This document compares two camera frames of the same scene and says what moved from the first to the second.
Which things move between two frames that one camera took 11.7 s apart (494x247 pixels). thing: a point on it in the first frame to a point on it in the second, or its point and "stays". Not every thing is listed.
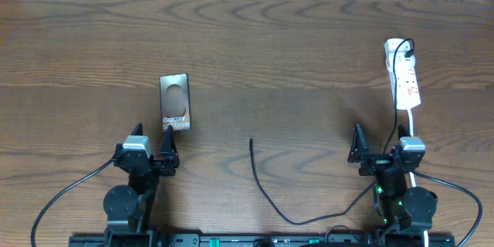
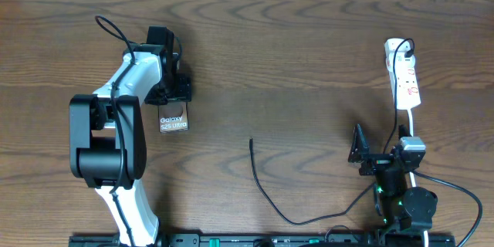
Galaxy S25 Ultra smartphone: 175,102 stays
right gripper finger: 403,131 stays
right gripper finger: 359,145 stays
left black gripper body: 165,170 to 177,88
